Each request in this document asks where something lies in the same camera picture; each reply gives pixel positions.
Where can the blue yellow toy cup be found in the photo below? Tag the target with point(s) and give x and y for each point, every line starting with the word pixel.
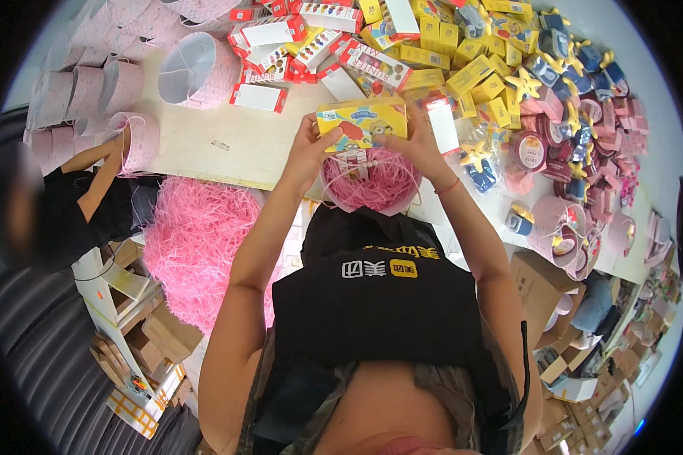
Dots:
pixel 519 220

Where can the person's left hand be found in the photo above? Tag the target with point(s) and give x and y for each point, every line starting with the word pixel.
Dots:
pixel 299 156

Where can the small paper scrap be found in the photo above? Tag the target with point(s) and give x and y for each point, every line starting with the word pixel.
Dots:
pixel 221 145

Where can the white stool with cardboard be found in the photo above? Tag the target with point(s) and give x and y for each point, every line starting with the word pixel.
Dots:
pixel 131 335

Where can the wrapped blue yellow star toy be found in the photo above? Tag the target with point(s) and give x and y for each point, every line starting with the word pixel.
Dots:
pixel 481 165

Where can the pile of yellow boxes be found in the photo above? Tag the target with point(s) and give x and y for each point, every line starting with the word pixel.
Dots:
pixel 455 57

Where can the brown cardboard carton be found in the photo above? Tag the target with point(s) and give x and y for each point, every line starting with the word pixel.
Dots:
pixel 538 290

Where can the white box with red ends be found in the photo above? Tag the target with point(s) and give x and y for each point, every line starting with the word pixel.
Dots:
pixel 443 128

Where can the small red white packet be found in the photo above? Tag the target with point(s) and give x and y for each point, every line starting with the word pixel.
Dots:
pixel 353 162

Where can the pile of blue star toys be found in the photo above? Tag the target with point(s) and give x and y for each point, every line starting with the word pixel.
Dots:
pixel 569 62

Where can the pink dotted round box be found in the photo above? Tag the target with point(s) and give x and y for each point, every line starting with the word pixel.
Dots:
pixel 142 142

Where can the person's right hand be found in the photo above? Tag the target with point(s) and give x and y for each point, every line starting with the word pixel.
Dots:
pixel 424 153

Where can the large open pink round box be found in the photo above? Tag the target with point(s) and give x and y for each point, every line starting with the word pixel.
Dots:
pixel 202 71

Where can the pink round gift box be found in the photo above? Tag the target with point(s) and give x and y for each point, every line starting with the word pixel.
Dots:
pixel 375 187

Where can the yellow cartoon print box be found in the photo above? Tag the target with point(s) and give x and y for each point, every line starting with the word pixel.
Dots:
pixel 361 122

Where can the heap of pink shredded paper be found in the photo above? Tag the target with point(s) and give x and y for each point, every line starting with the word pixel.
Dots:
pixel 199 250

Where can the pile of pink tins and packets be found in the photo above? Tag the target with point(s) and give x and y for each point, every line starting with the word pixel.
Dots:
pixel 597 148

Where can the heap of cartons and goods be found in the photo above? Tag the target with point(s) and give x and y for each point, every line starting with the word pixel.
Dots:
pixel 609 364

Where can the black ribbed sheet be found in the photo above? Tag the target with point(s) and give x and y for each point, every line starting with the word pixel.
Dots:
pixel 45 352

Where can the pile of red white boxes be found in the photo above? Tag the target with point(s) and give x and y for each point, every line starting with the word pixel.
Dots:
pixel 296 45

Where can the stack of pink round boxes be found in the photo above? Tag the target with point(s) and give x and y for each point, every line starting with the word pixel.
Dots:
pixel 91 85

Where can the person's body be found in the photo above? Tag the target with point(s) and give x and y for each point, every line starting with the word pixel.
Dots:
pixel 375 318

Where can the group of filled pink boxes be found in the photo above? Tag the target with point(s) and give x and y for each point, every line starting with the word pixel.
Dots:
pixel 569 239

